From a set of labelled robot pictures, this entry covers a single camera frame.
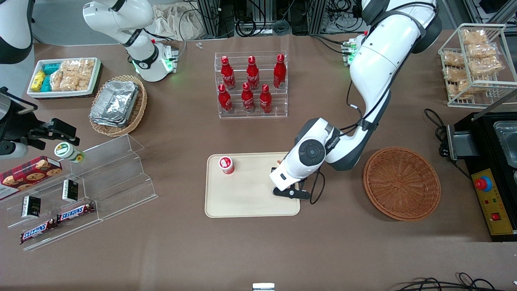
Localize beige plastic tray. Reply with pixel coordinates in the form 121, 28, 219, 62
205, 152, 301, 219

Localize oval wicker basket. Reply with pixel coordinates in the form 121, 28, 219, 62
89, 75, 148, 137

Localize round brown wicker basket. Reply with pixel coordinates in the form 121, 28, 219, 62
363, 146, 441, 221

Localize green label white cup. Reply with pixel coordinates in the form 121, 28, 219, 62
54, 142, 85, 164

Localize white plastic bin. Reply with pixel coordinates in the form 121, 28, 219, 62
27, 57, 102, 99

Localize red plaid cookie box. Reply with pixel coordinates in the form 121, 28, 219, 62
0, 156, 63, 201

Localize yellow snack packet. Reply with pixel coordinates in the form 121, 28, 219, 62
31, 71, 47, 90

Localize small black box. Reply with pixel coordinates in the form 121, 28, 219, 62
62, 179, 80, 203
21, 195, 42, 219

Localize red cup with white lid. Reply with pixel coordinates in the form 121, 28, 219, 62
219, 156, 235, 175

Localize stack of foil trays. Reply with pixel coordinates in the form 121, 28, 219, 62
90, 80, 140, 128

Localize clear acrylic bottle rack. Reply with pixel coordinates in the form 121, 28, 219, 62
214, 51, 288, 119

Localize red cola bottle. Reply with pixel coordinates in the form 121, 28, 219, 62
246, 56, 261, 90
218, 84, 233, 114
259, 84, 273, 114
241, 82, 256, 114
220, 56, 236, 91
273, 54, 287, 89

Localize clear acrylic tiered shelf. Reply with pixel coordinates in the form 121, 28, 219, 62
0, 134, 159, 252

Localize Snickers chocolate bar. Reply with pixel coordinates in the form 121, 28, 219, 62
56, 202, 96, 224
20, 218, 59, 245

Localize white cloth bag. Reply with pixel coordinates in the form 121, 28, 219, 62
150, 2, 205, 41

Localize fried snack bag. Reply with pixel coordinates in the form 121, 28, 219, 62
469, 57, 506, 77
450, 80, 492, 100
443, 67, 469, 83
462, 29, 489, 45
467, 42, 498, 58
443, 51, 466, 67

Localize black machine with yellow panel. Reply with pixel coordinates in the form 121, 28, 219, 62
452, 111, 517, 243

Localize steel pan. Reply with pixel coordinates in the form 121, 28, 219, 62
493, 121, 517, 169

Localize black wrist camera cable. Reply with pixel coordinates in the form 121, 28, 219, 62
309, 170, 326, 205

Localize black power cable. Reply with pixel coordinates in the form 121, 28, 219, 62
424, 108, 471, 181

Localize aluminium frame rack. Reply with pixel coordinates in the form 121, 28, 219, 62
195, 0, 366, 38

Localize grey metal bracket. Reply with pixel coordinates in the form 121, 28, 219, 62
447, 131, 482, 161

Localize black floor cables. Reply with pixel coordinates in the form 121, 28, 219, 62
393, 272, 517, 291

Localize white wire rack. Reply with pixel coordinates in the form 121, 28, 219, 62
438, 23, 517, 108

